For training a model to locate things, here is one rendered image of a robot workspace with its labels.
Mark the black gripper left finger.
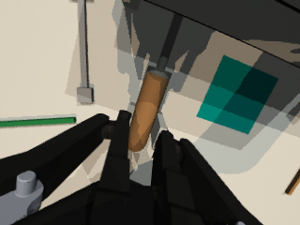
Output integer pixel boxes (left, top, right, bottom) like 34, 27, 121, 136
0, 102, 136, 225

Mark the brown thin rod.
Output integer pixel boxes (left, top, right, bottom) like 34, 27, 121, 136
285, 169, 300, 195

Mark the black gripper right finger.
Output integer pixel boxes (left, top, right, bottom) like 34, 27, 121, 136
151, 111, 263, 225

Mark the teal square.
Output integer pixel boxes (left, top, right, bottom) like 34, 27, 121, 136
197, 55, 278, 134

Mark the grey wrench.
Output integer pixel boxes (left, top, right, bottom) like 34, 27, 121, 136
77, 0, 94, 103

